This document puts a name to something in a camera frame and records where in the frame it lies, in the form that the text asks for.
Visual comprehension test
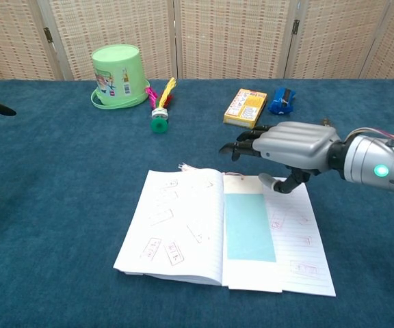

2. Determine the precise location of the right silver and black robot hand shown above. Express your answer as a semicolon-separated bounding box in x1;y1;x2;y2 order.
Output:
218;121;342;195

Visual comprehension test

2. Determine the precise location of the white and light-blue bookmark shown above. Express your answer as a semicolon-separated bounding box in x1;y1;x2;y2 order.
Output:
178;163;283;294

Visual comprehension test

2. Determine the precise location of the white lined notebook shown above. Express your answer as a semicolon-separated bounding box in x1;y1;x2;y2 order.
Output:
113;169;337;297

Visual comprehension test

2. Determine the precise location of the blue pencil sharpener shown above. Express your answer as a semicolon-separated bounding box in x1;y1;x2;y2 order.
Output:
267;87;297;116

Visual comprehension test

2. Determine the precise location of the yellow card box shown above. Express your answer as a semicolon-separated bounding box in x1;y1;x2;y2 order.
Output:
222;88;268;130

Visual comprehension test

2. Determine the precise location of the woven folding screen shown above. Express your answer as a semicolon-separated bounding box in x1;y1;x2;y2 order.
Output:
0;0;394;86

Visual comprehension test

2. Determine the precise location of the upturned green plastic bucket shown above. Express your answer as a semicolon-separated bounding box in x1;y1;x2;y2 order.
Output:
90;44;151;110

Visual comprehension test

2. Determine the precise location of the feather shuttlecock with green base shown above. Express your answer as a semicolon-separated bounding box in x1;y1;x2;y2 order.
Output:
144;77;177;134

